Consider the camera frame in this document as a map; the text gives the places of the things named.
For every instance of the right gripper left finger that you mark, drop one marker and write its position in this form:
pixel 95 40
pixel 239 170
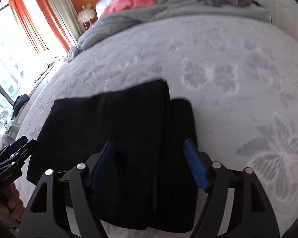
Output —
pixel 68 192

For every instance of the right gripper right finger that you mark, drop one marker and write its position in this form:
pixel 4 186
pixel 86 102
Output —
pixel 251 215

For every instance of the black pants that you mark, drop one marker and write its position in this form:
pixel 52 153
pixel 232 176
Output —
pixel 146 181

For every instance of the left hand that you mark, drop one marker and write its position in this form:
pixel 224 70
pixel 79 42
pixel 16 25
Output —
pixel 13 204

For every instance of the grey knit garment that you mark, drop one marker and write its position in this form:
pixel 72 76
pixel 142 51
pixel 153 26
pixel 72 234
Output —
pixel 10 135

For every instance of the dark blue folded garment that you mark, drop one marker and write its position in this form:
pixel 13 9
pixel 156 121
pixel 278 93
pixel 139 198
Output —
pixel 19 102

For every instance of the grey butterfly bedspread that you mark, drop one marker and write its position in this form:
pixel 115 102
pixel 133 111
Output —
pixel 241 76

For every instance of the orange curtain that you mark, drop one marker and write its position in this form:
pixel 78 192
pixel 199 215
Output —
pixel 40 26

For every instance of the white feather table lamp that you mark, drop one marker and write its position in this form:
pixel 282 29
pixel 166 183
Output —
pixel 86 15

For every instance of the grey duvet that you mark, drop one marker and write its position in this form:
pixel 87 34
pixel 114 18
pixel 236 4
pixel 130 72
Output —
pixel 119 21

